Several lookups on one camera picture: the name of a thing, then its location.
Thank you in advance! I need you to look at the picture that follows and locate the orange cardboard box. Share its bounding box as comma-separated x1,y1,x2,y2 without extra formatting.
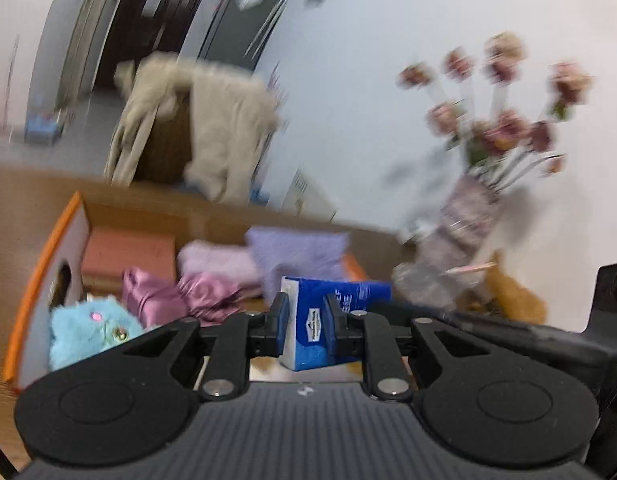
2,191,374,393

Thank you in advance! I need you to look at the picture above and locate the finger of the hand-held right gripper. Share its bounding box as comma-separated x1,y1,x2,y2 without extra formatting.
371,300,469,333

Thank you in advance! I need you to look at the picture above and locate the cream fleece coat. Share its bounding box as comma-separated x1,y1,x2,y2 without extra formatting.
104,52,282,206

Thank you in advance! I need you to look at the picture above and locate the purple knitted cloth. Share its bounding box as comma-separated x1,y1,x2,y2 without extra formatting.
246,226,351,306

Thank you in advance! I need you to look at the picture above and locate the dark door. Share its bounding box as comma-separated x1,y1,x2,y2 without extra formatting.
93,0,214,93

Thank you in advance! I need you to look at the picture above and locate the bunch of pink flowers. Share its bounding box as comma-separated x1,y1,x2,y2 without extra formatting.
398,32,594,191

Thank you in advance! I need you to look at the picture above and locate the blue tissue pack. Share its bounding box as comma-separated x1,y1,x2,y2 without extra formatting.
278,276,393,372

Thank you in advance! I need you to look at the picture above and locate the small blue stool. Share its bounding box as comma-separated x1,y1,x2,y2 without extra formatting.
26,112,64,146

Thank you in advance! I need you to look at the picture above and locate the glass vase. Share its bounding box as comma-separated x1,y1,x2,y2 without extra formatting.
392,175,504,311

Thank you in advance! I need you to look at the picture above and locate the brown wooden chair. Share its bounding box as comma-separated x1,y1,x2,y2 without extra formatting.
133,90,194,183

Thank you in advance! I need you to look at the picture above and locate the white ribbed box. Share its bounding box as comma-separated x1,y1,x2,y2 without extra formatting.
283,170,339,221

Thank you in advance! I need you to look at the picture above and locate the light blue fluffy plush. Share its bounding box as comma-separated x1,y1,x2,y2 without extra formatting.
48,297,146,372

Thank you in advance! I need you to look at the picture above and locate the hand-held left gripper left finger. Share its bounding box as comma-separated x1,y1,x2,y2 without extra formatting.
121,291,290,402

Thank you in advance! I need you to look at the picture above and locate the pink satin cloth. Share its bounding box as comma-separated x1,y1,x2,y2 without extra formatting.
121,267,262,328

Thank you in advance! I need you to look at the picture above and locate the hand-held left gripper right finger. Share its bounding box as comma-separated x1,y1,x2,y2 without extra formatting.
324,293,495,402

